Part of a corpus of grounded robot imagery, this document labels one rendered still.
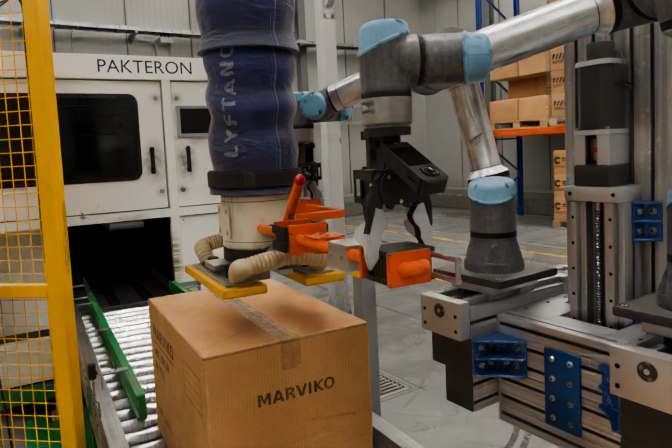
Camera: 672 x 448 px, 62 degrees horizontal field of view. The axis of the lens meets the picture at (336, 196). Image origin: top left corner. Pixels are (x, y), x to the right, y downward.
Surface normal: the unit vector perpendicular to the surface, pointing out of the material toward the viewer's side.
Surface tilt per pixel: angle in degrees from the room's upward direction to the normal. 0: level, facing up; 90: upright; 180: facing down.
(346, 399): 90
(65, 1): 90
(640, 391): 90
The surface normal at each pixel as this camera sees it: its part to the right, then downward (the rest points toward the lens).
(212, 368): 0.48, 0.04
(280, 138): 0.70, -0.22
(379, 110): -0.37, 0.11
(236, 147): -0.16, -0.10
